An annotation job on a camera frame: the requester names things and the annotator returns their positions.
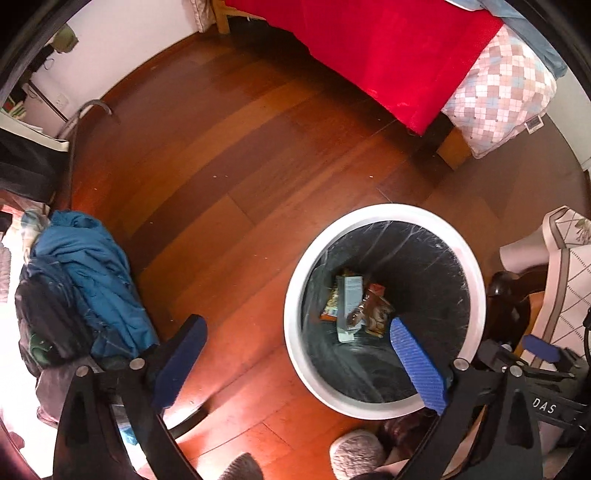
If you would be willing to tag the brown snack packet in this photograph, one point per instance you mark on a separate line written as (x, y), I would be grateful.
(375, 316)

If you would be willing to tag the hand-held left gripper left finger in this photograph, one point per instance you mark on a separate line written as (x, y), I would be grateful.
(181, 362)

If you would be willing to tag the dark cloth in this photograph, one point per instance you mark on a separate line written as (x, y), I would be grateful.
(51, 314)

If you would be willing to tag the grey fluffy slipper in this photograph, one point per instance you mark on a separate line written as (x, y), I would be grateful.
(358, 451)
(242, 468)

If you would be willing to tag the wooden bed leg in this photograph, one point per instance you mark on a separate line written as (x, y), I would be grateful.
(222, 16)
(455, 146)

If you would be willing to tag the grey metal tube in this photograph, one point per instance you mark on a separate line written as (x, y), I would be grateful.
(92, 107)

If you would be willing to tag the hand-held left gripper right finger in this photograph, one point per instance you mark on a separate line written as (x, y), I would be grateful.
(418, 364)

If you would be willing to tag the red blanket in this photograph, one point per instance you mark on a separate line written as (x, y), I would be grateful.
(369, 60)

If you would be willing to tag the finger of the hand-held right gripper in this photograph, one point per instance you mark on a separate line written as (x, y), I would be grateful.
(540, 347)

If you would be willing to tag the white green carton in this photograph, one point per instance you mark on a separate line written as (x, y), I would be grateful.
(349, 295)

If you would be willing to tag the black bin liner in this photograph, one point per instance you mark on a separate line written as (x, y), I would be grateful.
(415, 267)

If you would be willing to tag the black chair base leg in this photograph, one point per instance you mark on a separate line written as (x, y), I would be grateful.
(187, 417)

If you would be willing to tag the blue jacket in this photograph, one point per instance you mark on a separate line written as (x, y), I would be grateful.
(97, 277)

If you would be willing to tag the yellow snack packet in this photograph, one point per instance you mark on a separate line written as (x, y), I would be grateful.
(330, 304)

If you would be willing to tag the white round trash bin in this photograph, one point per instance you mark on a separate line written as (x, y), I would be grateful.
(295, 286)

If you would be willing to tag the checkered pink pillow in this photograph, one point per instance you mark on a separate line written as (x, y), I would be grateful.
(501, 87)

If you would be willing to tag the patterned cream chair cushion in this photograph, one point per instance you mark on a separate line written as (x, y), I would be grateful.
(570, 277)

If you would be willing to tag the white wall socket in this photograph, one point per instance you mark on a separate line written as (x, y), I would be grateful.
(60, 100)

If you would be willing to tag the black bag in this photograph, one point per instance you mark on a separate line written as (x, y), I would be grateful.
(27, 166)

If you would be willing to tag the lace curtain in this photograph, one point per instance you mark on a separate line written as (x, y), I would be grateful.
(203, 11)

